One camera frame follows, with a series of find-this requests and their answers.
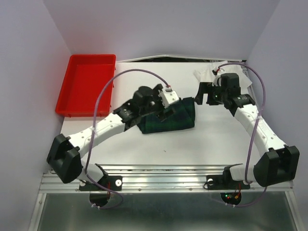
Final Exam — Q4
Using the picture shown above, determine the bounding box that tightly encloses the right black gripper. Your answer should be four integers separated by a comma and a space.
193, 82, 228, 105

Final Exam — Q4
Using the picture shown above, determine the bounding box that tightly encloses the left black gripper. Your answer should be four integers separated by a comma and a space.
141, 85, 176, 122

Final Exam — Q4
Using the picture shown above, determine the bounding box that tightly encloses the green plaid skirt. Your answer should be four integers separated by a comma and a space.
137, 97, 195, 134

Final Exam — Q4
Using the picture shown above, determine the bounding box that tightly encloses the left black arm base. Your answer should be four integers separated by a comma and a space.
78, 164, 124, 210

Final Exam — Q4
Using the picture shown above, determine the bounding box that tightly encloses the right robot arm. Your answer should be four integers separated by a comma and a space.
194, 73, 299, 188

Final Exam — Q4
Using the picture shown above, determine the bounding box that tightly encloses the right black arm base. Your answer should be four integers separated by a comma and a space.
203, 165, 251, 207

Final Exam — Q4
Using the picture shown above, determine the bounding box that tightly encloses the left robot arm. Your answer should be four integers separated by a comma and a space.
47, 84, 180, 190

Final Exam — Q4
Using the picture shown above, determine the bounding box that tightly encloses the white folded skirt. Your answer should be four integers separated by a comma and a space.
193, 61, 252, 89

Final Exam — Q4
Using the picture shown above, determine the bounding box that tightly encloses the red plastic tray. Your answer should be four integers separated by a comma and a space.
55, 54, 116, 117

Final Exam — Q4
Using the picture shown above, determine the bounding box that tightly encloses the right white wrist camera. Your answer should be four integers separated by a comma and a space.
212, 67, 221, 86

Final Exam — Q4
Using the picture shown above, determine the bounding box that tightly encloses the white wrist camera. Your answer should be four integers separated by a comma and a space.
159, 87, 180, 108
212, 67, 221, 86

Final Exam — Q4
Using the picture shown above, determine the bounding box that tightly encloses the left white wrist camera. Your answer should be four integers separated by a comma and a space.
159, 87, 180, 108

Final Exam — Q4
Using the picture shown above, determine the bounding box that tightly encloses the aluminium rail frame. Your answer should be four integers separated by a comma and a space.
28, 55, 299, 231

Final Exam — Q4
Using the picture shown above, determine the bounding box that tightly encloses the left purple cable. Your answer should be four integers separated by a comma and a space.
84, 69, 172, 209

